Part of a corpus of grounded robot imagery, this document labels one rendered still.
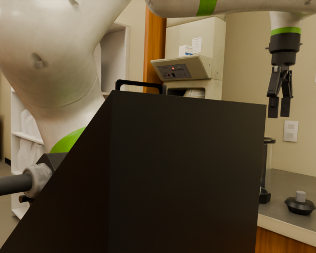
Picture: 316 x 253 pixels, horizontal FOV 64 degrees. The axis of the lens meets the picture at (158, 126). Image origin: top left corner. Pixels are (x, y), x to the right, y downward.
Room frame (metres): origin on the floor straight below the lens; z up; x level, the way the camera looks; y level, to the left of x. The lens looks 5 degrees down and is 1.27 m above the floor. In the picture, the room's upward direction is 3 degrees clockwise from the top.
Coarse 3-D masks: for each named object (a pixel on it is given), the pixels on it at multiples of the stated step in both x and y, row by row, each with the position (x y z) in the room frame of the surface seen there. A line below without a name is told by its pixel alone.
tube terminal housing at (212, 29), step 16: (176, 32) 1.43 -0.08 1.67; (192, 32) 1.35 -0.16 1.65; (208, 32) 1.28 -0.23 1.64; (224, 32) 1.33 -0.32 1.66; (176, 48) 1.42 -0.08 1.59; (208, 48) 1.28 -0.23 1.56; (224, 48) 1.34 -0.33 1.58; (176, 80) 1.42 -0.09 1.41; (192, 80) 1.34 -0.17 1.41; (208, 80) 1.27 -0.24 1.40; (208, 96) 1.27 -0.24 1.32
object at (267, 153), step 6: (264, 138) 0.93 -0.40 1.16; (270, 138) 0.90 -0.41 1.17; (264, 144) 0.86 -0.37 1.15; (270, 144) 0.86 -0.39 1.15; (264, 150) 0.86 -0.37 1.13; (270, 150) 0.87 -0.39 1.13; (264, 156) 0.86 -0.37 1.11; (270, 156) 0.87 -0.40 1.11; (264, 162) 0.86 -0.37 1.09; (270, 162) 0.87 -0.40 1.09; (264, 168) 0.86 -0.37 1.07; (270, 168) 0.87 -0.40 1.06; (264, 174) 0.86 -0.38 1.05; (270, 174) 0.88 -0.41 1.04; (264, 180) 0.86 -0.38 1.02; (264, 186) 0.86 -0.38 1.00; (264, 192) 0.86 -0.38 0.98
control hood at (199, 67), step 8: (184, 56) 1.24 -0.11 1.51; (192, 56) 1.20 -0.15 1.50; (200, 56) 1.19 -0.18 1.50; (152, 64) 1.40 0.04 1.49; (160, 64) 1.37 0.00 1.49; (168, 64) 1.33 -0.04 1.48; (192, 64) 1.24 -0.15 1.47; (200, 64) 1.21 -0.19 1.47; (208, 64) 1.24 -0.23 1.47; (160, 72) 1.41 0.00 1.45; (192, 72) 1.28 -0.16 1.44; (200, 72) 1.25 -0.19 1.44; (208, 72) 1.24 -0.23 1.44; (168, 80) 1.44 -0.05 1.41
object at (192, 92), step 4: (188, 88) 1.41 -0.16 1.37; (192, 88) 1.38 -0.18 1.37; (196, 88) 1.37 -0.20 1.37; (200, 88) 1.36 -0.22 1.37; (204, 88) 1.37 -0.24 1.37; (188, 92) 1.39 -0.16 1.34; (192, 92) 1.37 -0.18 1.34; (196, 92) 1.36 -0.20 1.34; (200, 92) 1.35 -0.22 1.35; (204, 92) 1.36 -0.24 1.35; (184, 96) 1.40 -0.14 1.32; (188, 96) 1.37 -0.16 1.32; (192, 96) 1.36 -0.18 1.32; (196, 96) 1.35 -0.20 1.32; (200, 96) 1.35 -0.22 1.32; (204, 96) 1.35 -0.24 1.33
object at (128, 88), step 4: (116, 80) 1.27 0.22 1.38; (124, 84) 1.30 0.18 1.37; (120, 88) 1.28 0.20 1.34; (124, 88) 1.30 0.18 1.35; (128, 88) 1.32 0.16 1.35; (132, 88) 1.33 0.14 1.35; (136, 88) 1.35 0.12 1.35; (140, 88) 1.36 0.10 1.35; (144, 88) 1.38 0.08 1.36; (148, 88) 1.40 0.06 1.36; (152, 88) 1.42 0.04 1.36; (156, 88) 1.43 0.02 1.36; (144, 92) 1.38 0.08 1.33; (148, 92) 1.40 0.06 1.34; (152, 92) 1.42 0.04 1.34; (156, 92) 1.43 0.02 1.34
